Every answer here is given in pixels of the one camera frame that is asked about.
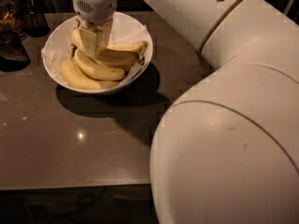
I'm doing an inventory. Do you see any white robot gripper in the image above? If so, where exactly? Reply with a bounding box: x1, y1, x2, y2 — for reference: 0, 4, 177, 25
73, 0, 117, 58

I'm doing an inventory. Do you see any yellow banana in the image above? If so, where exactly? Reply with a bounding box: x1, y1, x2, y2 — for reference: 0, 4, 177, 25
107, 40, 148, 55
74, 49, 125, 81
71, 29, 139, 67
60, 44, 118, 91

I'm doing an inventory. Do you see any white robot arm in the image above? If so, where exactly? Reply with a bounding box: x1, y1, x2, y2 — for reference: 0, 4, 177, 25
144, 0, 299, 224

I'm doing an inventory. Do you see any white round bowl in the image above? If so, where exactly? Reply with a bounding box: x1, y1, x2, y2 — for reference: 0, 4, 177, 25
42, 11, 154, 96

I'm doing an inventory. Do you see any black mesh cup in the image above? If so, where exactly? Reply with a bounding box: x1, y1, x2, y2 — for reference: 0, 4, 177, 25
21, 6, 50, 37

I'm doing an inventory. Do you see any dark glass container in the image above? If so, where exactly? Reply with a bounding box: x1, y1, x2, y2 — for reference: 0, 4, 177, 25
0, 31, 31, 72

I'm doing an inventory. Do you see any jar with brown contents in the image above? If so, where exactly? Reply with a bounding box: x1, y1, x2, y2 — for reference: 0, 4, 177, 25
0, 0, 27, 39

